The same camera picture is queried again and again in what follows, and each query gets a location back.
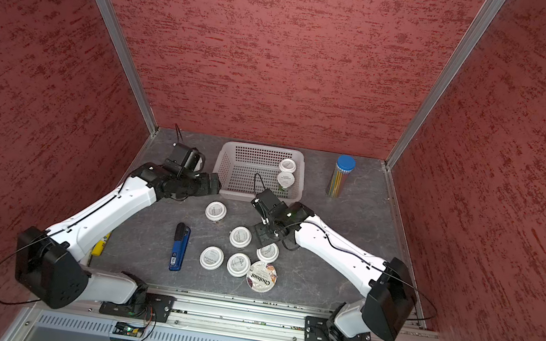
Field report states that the yogurt cup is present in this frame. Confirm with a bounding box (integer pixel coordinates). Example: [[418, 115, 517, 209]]
[[228, 226, 252, 249], [199, 246, 225, 271], [277, 171, 295, 192], [226, 253, 251, 278], [204, 201, 227, 222], [279, 158, 297, 174], [256, 244, 280, 264]]

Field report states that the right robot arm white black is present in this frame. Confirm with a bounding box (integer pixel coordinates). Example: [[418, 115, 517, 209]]
[[251, 196, 418, 341]]

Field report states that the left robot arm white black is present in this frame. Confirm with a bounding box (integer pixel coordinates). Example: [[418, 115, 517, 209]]
[[14, 163, 221, 318]]

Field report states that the white plastic perforated basket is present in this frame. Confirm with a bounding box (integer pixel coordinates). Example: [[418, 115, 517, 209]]
[[214, 142, 305, 205]]

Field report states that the wide Chobani yogurt tub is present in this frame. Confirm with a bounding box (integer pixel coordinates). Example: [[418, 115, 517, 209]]
[[245, 261, 277, 294]]

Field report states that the blue black stapler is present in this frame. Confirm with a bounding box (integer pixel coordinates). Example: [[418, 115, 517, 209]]
[[169, 222, 191, 272]]

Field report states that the blue-capped tube of sticks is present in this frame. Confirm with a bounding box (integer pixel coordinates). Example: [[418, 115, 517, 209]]
[[327, 154, 356, 198]]

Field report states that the yellow marker pen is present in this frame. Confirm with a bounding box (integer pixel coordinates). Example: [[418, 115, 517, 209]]
[[90, 233, 111, 257]]

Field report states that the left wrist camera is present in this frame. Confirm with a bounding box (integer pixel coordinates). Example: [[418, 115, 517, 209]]
[[162, 143, 206, 178]]

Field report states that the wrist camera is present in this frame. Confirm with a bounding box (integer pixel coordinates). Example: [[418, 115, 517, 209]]
[[162, 143, 206, 178], [251, 188, 282, 218]]

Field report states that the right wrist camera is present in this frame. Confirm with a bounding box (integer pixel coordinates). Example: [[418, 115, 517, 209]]
[[251, 188, 282, 218]]

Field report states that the aluminium front rail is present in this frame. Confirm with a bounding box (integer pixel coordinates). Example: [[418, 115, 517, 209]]
[[25, 269, 451, 341]]

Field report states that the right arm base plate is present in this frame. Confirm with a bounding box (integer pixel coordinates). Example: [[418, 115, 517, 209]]
[[304, 316, 371, 341]]

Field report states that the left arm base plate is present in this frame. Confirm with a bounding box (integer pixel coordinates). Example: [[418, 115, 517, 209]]
[[99, 292, 176, 323]]

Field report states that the left controller board with wires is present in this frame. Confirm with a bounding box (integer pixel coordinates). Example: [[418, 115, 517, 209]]
[[109, 322, 151, 341]]

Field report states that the left aluminium corner post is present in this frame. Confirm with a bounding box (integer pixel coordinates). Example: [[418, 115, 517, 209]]
[[95, 0, 160, 137]]

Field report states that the aluminium corner post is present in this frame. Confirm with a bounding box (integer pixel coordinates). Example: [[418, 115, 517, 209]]
[[385, 0, 507, 171], [95, 0, 160, 137]]

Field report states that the right aluminium corner post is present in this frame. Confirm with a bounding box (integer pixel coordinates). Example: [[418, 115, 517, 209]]
[[385, 0, 507, 171]]

